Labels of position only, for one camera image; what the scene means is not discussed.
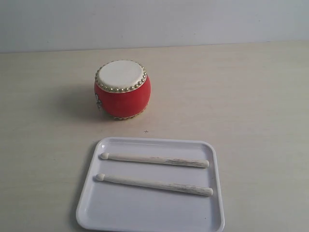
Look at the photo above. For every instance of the white wooden drumstick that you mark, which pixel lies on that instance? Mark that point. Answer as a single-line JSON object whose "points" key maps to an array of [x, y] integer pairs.
{"points": [[156, 160], [183, 188]]}

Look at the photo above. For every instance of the white plastic tray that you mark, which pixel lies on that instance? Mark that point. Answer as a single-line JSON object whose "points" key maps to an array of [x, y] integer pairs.
{"points": [[110, 207]]}

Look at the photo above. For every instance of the small red drum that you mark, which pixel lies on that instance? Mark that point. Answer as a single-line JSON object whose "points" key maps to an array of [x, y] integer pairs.
{"points": [[122, 88]]}

